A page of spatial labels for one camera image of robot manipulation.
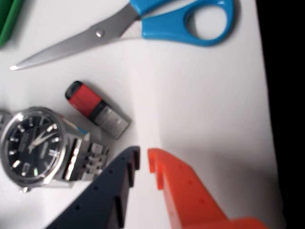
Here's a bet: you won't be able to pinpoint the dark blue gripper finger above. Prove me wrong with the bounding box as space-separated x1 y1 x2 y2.
45 146 141 229

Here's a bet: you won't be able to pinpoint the blue handled scissors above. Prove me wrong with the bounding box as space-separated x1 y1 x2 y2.
9 0 235 71

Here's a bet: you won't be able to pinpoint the red black USB stick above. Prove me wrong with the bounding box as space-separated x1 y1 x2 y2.
64 80 132 140

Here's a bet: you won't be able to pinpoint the black marker green cap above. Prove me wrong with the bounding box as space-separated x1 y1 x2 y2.
0 0 24 47

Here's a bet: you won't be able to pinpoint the silver steel wristwatch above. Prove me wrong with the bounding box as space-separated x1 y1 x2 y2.
0 106 110 193

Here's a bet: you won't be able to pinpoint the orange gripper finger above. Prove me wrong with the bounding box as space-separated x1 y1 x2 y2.
147 147 269 229

